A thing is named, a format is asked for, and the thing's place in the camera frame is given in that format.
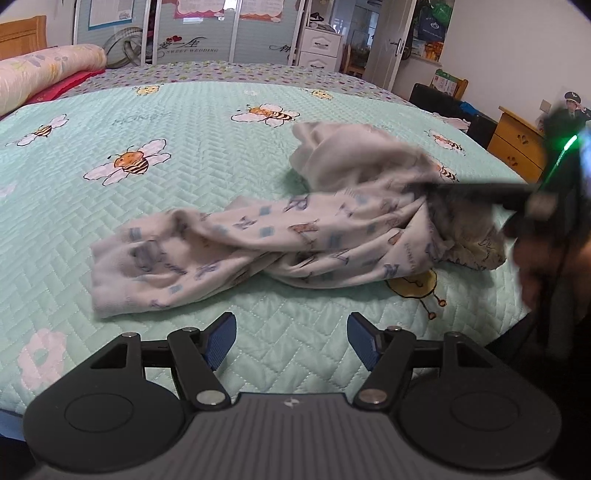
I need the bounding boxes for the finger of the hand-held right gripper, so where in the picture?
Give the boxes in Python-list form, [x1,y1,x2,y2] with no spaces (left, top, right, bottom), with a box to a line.
[404,181,537,209]

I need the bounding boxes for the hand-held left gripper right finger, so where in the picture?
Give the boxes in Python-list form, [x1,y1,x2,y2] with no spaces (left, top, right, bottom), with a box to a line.
[346,311,497,411]

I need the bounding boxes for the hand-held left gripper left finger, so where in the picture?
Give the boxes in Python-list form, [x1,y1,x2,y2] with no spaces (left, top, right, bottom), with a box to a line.
[90,311,238,411]

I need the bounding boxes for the white letter-print pants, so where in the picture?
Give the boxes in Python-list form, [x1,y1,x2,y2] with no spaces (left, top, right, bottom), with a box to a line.
[90,121,509,319]

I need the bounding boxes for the white clothes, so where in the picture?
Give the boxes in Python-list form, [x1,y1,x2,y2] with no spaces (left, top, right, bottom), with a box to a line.
[431,112,472,132]

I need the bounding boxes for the wooden desk cabinet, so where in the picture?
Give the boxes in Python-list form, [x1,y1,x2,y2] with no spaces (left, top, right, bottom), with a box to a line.
[487,106,550,183]

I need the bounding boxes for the black chair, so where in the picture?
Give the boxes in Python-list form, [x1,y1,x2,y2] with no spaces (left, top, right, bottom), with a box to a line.
[409,83,499,148]

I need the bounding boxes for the green and white box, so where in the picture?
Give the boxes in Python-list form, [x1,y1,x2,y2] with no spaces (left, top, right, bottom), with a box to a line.
[431,69,469,100]

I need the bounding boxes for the shelf with boxes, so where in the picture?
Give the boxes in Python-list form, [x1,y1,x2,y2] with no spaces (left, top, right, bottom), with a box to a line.
[412,39,444,62]

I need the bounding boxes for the hanging bags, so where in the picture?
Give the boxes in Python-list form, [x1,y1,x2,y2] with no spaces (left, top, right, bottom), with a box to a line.
[416,0,455,42]

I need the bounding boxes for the white drawer cabinet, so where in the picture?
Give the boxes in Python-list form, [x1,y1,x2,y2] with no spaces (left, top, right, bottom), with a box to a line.
[295,25,345,72]

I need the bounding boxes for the green bee-print bed quilt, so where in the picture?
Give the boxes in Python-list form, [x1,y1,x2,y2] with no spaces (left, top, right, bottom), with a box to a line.
[0,60,539,416]

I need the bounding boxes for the red pillow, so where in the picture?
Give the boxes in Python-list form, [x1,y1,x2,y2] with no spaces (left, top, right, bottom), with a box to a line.
[28,69,107,104]

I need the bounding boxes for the sliding-door wardrobe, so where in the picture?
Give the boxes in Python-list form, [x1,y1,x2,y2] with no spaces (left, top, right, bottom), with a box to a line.
[74,0,308,68]

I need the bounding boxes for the rolled pink floral duvet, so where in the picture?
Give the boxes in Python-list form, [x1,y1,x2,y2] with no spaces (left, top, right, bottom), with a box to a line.
[0,45,108,118]

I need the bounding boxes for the wooden headboard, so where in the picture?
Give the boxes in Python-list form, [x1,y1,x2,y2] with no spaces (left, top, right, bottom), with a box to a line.
[0,15,48,61]

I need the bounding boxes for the wall poster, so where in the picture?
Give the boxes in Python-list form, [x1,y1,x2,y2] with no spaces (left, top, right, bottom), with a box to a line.
[538,88,591,134]

